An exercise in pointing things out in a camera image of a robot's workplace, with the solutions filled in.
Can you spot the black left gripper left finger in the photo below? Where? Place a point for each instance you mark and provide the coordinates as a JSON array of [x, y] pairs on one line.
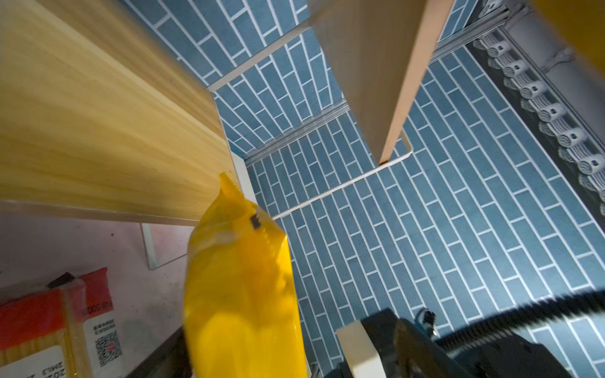
[[171, 359]]

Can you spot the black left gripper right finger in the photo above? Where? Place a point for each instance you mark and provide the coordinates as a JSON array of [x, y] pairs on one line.
[[418, 356]]

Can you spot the plain yellow pasta package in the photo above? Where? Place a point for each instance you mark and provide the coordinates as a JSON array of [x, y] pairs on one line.
[[241, 313]]

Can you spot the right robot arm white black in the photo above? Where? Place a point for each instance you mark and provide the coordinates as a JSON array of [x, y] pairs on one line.
[[383, 345]]

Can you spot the red labelled spaghetti package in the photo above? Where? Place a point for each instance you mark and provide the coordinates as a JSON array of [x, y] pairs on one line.
[[68, 330]]

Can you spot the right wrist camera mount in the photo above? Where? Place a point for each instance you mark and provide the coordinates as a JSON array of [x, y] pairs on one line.
[[359, 352]]

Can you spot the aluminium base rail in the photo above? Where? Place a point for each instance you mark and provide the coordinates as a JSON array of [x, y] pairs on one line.
[[563, 96]]

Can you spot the white frame wooden shelf rack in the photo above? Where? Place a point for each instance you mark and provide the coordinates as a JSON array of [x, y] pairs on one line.
[[98, 122]]

